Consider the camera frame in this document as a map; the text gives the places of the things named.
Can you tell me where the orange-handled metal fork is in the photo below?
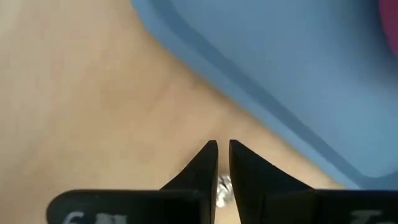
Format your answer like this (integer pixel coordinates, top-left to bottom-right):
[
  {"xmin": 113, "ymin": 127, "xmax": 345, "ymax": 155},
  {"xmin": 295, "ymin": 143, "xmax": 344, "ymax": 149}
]
[{"xmin": 216, "ymin": 174, "xmax": 234, "ymax": 208}]

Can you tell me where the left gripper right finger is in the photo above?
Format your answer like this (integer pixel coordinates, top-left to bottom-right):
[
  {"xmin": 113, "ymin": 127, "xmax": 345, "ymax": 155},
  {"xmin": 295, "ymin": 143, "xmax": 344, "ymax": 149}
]
[{"xmin": 229, "ymin": 139, "xmax": 314, "ymax": 224}]

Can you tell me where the pink plastic plate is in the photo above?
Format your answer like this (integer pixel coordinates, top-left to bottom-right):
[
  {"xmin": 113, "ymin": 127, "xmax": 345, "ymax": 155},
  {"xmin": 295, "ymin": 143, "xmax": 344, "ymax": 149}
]
[{"xmin": 378, "ymin": 0, "xmax": 398, "ymax": 58}]

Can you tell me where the blue plastic tray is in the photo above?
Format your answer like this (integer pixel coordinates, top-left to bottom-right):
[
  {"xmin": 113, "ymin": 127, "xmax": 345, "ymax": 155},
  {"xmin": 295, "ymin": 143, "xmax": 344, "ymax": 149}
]
[{"xmin": 129, "ymin": 0, "xmax": 398, "ymax": 190}]

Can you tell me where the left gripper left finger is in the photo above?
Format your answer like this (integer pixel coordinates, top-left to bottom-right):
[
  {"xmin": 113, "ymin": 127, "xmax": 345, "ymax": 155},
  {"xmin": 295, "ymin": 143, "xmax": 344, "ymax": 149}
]
[{"xmin": 160, "ymin": 139, "xmax": 219, "ymax": 224}]

